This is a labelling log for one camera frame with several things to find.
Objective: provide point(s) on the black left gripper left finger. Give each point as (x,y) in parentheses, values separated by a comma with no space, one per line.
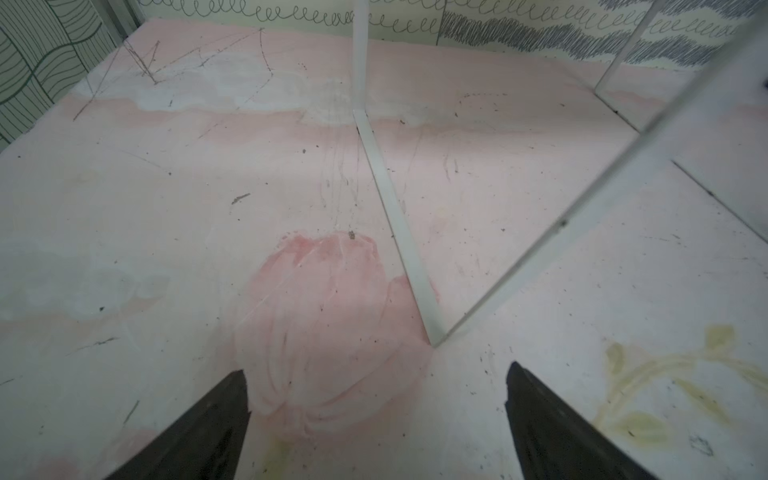
(204,443)

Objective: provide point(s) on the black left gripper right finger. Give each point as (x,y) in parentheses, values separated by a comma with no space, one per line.
(553,441)

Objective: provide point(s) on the white two-tier shelf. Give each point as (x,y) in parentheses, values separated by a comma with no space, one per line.
(738,66)

